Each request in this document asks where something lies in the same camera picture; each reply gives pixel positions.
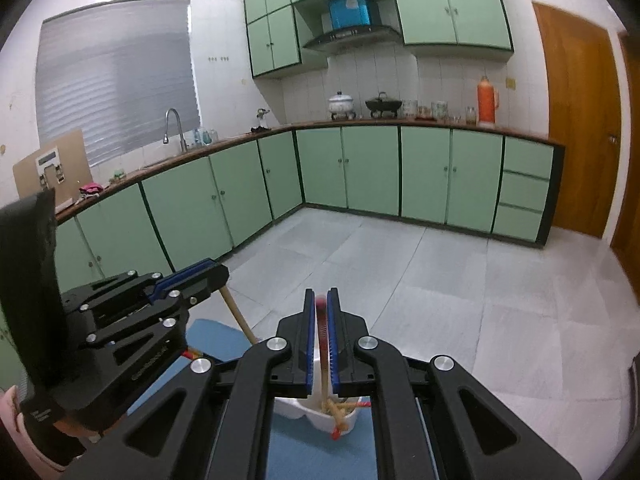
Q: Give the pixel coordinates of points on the grey window blind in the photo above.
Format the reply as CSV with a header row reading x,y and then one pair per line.
x,y
115,75

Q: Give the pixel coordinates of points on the glass jar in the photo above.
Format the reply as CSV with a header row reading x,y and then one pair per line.
x,y
470,116
410,109
438,110

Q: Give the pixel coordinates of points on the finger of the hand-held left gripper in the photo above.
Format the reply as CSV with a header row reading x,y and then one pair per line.
x,y
200,287
185,272

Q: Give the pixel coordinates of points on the cardboard sheet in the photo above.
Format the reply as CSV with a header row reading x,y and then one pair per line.
x,y
70,155

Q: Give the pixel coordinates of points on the green base cabinets with drawers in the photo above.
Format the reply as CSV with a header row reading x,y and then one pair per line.
x,y
425,175

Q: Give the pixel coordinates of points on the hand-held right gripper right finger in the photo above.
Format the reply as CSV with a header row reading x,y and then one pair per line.
x,y
334,340

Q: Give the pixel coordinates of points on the green corner wall cabinet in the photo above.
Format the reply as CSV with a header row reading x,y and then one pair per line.
x,y
272,30

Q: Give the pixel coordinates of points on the plain wooden chopstick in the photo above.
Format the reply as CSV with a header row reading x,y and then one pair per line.
x,y
239,317

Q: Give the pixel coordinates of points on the pink cloth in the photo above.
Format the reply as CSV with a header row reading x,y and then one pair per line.
x,y
91,189

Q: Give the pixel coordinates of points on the long green base cabinets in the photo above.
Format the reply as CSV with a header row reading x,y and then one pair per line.
x,y
190,205

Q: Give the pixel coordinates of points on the metal faucet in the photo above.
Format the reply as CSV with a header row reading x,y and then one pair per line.
x,y
176,130

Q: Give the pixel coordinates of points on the blue box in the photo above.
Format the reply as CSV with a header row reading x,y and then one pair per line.
x,y
350,10

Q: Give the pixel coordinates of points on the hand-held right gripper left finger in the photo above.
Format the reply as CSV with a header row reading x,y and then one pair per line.
x,y
310,340

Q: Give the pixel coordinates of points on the orange thermos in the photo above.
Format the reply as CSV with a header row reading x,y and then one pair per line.
x,y
486,102

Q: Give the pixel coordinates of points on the brown kitchen countertop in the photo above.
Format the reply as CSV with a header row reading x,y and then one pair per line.
x,y
230,141

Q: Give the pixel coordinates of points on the small countertop ornament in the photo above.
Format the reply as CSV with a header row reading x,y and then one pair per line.
x,y
261,120

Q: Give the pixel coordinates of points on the wooden chopstick with red end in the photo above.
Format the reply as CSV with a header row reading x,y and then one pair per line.
x,y
321,320

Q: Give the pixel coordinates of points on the white plastic utensil holder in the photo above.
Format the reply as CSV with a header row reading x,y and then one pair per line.
x,y
300,410

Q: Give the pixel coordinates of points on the blue table mat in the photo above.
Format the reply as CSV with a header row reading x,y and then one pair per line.
x,y
320,460

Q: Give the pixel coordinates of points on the range hood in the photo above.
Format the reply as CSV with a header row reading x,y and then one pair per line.
x,y
350,37

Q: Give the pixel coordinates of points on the black wok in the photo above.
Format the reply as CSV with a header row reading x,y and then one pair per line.
x,y
383,105

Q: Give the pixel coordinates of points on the wooden chopstick with orange end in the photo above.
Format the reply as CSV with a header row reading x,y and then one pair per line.
x,y
345,412

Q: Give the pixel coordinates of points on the clear glass cups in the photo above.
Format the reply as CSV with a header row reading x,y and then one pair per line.
x,y
206,136

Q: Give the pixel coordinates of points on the person's left forearm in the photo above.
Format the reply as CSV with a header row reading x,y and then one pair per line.
x,y
15,435

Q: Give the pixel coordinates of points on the white pot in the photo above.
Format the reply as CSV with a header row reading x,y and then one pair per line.
x,y
341,105

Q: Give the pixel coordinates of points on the wooden door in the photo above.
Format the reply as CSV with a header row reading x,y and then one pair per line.
x,y
575,120
629,185

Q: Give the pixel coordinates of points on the green wide wall cabinet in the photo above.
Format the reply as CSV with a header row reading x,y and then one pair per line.
x,y
450,5

